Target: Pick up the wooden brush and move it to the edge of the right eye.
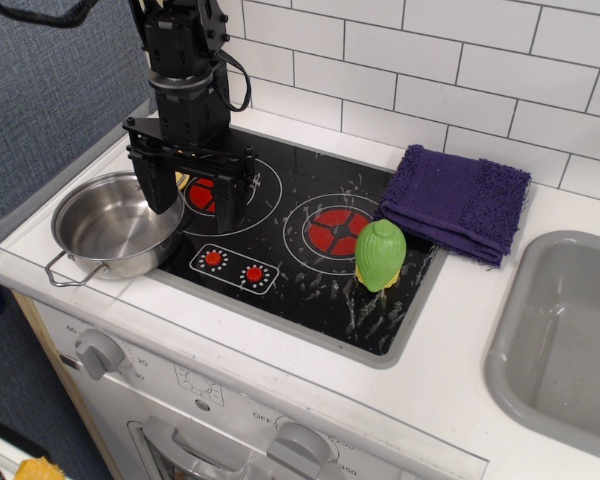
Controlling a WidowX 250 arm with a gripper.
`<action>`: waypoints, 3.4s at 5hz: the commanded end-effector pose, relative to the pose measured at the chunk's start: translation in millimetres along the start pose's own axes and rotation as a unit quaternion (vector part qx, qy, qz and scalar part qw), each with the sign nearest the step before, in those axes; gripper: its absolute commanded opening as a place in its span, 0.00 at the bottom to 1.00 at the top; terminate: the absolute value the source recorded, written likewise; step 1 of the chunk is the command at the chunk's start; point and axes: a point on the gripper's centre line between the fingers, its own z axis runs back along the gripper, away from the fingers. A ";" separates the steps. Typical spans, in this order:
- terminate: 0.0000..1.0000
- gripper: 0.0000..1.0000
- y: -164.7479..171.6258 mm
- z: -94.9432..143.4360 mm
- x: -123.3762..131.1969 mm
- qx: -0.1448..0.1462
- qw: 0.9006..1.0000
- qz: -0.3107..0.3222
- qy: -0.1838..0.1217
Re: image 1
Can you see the black toy stovetop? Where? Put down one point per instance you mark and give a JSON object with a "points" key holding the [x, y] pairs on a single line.
{"points": [[290, 263]]}

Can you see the purple folded towel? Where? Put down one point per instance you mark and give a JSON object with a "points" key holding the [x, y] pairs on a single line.
{"points": [[471, 207]]}

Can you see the grey oven knob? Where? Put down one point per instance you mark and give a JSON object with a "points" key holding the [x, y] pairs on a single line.
{"points": [[299, 449]]}

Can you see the stainless steel pot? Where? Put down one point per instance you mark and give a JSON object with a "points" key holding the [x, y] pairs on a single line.
{"points": [[106, 227]]}

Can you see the yellow dish brush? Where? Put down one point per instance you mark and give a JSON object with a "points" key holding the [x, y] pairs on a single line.
{"points": [[181, 179]]}

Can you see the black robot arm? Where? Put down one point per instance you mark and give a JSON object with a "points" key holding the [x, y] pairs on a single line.
{"points": [[184, 39]]}

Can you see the grey timer knob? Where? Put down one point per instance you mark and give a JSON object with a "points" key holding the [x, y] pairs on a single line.
{"points": [[98, 353]]}

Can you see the green plastic toy vegetable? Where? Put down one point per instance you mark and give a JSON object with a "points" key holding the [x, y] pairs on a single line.
{"points": [[380, 251]]}

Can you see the silver oven door handle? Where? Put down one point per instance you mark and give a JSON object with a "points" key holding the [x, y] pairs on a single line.
{"points": [[200, 453]]}

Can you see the grey sink basin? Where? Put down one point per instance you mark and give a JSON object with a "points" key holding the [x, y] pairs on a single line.
{"points": [[543, 366]]}

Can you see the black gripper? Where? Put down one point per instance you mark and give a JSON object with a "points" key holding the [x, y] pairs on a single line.
{"points": [[191, 134]]}

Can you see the yellow cloth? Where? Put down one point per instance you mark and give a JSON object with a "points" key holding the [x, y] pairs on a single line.
{"points": [[39, 469]]}

